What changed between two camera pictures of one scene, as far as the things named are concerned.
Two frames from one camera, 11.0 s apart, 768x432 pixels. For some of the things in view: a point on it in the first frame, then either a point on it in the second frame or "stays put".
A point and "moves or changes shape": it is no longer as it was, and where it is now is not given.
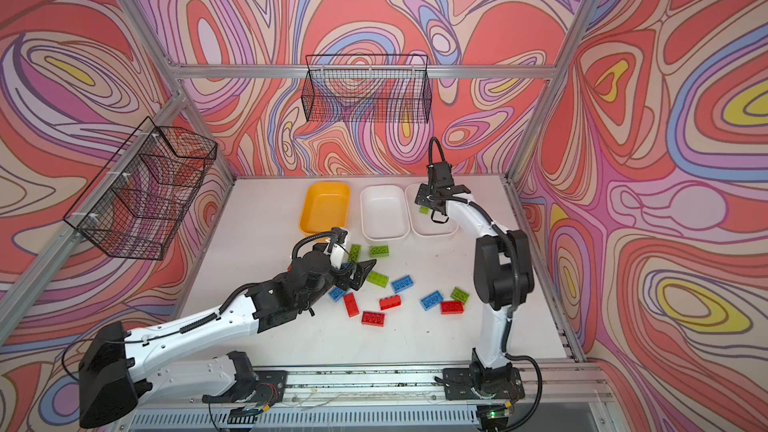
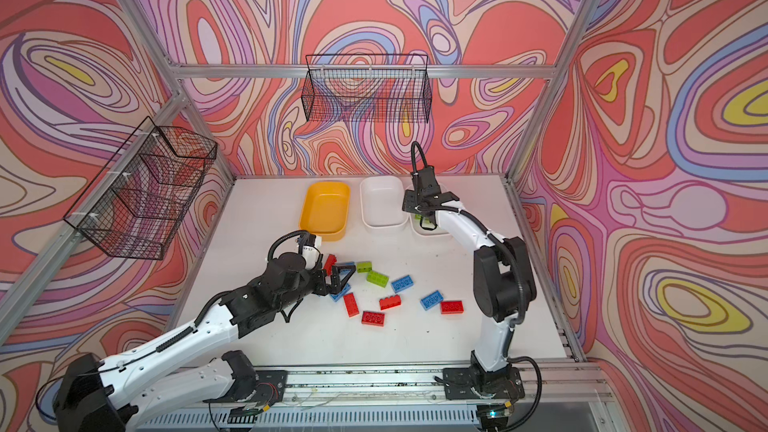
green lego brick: [376, 251] moves or changes shape
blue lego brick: [402, 284] stays put
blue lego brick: [336, 293] stays put
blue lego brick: [430, 301] stays put
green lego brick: [377, 279] stays put
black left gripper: [361, 270] -> [319, 276]
